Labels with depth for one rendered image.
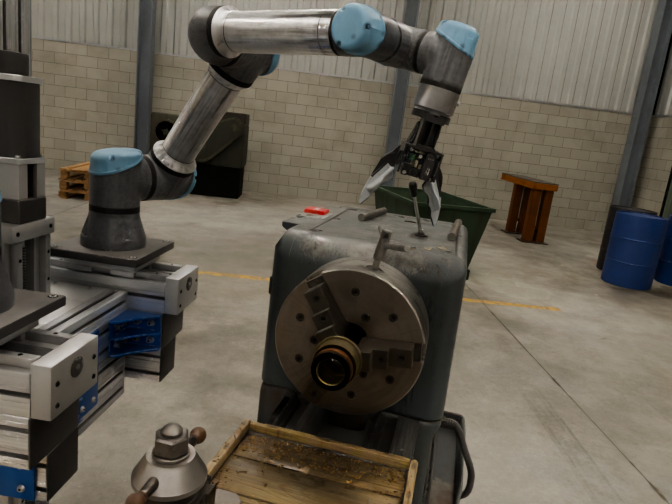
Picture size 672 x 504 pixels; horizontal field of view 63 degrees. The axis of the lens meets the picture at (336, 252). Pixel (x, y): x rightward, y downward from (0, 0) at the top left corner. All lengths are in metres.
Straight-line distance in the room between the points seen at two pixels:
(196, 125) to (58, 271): 0.48
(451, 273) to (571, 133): 11.11
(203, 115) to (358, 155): 9.90
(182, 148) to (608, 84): 11.61
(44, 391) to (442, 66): 0.82
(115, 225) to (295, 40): 0.64
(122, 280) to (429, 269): 0.72
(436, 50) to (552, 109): 11.12
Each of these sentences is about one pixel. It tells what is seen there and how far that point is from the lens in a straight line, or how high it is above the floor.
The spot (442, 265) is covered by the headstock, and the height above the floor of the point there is 1.24.
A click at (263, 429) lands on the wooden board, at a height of 0.90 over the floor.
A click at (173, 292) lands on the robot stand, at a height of 1.08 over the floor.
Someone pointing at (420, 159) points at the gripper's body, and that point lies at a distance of 1.01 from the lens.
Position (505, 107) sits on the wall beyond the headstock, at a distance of 11.78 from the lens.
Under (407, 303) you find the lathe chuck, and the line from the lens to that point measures 1.10.
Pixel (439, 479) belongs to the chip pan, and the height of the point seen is 0.54.
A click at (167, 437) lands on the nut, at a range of 0.63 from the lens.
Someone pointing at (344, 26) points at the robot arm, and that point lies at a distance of 0.94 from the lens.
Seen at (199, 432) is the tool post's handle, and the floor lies 1.14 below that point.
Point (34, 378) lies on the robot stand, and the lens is 0.95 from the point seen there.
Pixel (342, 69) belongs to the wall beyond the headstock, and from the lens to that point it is 11.27.
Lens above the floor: 1.51
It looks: 13 degrees down
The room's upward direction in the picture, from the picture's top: 7 degrees clockwise
